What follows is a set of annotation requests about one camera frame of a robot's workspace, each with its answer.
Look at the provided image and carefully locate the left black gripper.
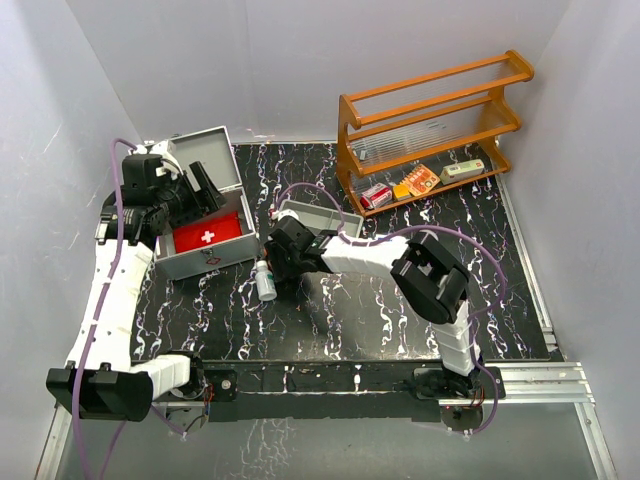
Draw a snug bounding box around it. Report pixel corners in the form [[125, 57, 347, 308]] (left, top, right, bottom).
[[155, 162, 227, 229]]

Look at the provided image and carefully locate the white medicine bottle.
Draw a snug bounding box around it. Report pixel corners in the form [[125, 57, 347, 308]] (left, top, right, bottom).
[[255, 260, 277, 302]]

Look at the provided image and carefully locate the red first aid pouch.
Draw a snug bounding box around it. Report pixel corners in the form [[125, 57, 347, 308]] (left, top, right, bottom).
[[173, 212, 242, 253]]

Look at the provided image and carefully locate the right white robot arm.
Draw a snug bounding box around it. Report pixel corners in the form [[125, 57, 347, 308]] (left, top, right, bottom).
[[264, 215, 482, 397]]

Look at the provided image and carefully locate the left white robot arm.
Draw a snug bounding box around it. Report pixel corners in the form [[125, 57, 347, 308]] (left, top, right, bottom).
[[46, 153, 225, 422]]

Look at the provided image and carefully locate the red white medicine box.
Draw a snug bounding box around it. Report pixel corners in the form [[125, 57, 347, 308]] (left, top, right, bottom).
[[359, 183, 393, 210]]

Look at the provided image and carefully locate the orange patterned medicine packet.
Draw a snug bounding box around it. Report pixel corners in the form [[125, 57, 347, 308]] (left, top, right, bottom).
[[401, 164, 440, 197]]

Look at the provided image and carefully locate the white green medicine box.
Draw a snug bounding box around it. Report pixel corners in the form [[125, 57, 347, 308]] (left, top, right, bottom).
[[440, 158, 485, 185]]

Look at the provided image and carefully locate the grey divided tray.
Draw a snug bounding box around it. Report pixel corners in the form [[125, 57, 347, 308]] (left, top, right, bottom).
[[272, 199, 364, 237]]

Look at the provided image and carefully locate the grey metal case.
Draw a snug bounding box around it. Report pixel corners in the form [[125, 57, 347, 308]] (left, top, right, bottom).
[[149, 126, 259, 280]]

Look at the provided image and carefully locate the small yellow box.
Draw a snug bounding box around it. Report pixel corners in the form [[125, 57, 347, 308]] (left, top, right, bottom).
[[392, 184, 412, 202]]

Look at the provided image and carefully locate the wooden three-tier shelf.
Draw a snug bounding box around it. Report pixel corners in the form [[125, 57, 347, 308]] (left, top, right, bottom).
[[336, 50, 535, 217]]

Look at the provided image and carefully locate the black front base bar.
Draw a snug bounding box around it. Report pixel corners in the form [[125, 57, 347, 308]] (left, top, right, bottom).
[[149, 358, 506, 424]]

